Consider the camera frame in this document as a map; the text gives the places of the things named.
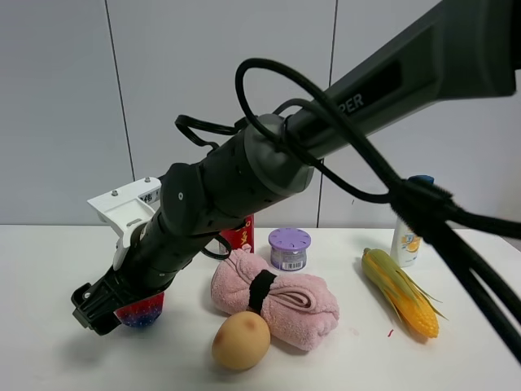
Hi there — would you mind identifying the rainbow dimpled ball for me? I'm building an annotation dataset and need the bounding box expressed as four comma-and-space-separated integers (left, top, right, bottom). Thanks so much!
115, 292, 164, 328

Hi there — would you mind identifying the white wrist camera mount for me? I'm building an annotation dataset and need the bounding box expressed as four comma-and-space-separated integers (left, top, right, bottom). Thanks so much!
87, 177, 161, 270

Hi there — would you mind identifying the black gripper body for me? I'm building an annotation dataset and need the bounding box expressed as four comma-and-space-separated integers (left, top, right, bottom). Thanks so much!
71, 268, 141, 336

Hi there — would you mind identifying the white blue shampoo bottle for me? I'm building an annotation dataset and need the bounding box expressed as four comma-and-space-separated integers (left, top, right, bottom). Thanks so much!
389, 175, 435, 269

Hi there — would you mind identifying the yellow toy corn cob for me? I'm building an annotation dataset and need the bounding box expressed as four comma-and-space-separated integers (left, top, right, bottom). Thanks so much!
361, 248, 444, 339

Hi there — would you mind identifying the black braided cable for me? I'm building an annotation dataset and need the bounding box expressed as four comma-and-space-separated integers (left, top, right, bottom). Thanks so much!
174, 58, 521, 367

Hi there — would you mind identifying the purple air freshener jar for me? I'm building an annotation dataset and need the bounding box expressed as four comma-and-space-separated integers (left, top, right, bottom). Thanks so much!
268, 227, 311, 272

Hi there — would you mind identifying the black elastic band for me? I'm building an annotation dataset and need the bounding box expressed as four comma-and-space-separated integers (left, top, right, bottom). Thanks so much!
248, 269, 277, 314

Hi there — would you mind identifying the beige toy potato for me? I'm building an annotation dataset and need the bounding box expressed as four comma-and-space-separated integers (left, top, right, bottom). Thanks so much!
212, 311, 271, 371

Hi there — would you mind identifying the red drink can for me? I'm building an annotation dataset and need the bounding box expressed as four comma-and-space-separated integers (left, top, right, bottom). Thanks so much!
218, 215, 254, 260

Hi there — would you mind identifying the pink rolled towel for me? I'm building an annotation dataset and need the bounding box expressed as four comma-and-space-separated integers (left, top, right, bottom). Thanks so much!
210, 246, 339, 351

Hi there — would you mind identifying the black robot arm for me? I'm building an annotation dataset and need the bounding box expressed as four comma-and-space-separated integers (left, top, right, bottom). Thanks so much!
72, 1, 520, 355

